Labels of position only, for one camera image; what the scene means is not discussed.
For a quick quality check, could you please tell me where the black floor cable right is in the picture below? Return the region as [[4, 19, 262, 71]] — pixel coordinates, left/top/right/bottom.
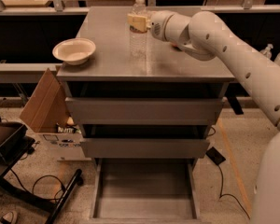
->
[[217, 164, 252, 219]]

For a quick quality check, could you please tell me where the grey top drawer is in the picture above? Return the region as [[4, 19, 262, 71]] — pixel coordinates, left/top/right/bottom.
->
[[65, 98, 223, 125]]

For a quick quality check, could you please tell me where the black power adapter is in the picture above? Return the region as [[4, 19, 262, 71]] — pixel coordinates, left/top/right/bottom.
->
[[206, 147, 226, 165]]

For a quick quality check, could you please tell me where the black tray on cart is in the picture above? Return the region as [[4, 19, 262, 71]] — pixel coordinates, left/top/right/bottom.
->
[[0, 122, 27, 159]]

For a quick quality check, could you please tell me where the black floor cable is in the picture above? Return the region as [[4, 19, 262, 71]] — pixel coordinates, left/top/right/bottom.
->
[[217, 164, 252, 219], [9, 168, 66, 203]]

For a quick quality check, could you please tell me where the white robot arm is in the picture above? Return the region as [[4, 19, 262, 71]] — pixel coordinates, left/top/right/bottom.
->
[[127, 10, 280, 224]]

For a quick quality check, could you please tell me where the grey drawer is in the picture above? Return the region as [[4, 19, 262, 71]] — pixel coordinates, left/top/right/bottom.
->
[[65, 98, 223, 125], [81, 138, 209, 159], [90, 159, 201, 224]]

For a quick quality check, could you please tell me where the grey middle drawer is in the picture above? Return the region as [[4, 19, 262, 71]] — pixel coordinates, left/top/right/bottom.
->
[[81, 138, 209, 159]]

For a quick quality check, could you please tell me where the white paper bowl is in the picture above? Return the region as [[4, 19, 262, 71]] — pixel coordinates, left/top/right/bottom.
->
[[52, 38, 96, 65]]

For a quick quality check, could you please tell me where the orange fruit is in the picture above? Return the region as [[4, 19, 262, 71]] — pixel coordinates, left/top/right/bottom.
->
[[171, 43, 182, 50]]

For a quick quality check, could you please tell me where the brown cardboard box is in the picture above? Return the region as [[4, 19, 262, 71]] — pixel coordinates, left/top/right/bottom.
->
[[20, 69, 90, 161]]

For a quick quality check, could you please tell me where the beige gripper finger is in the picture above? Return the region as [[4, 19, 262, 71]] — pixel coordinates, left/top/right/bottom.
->
[[127, 13, 150, 33]]

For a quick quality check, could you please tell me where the clear plastic water bottle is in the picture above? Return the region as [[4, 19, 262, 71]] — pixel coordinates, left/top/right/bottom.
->
[[128, 0, 147, 57]]

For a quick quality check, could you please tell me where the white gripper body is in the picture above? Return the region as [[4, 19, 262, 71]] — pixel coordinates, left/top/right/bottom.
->
[[150, 10, 190, 45]]

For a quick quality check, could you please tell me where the grey bottom drawer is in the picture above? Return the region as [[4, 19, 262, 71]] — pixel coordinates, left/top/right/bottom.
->
[[90, 159, 201, 224]]

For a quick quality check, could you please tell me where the black cart frame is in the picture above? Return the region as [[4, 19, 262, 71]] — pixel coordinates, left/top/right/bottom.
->
[[0, 135, 84, 224]]

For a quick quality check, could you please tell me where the grey drawer cabinet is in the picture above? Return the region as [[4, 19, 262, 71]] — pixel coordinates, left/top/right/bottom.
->
[[56, 6, 236, 167]]

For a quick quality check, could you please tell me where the black floor cable left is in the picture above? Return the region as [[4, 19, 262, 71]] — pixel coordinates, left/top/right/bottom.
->
[[9, 168, 66, 203]]

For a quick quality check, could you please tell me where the shoe at bottom left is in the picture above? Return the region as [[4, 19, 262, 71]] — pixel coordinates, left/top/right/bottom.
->
[[0, 211, 18, 224]]

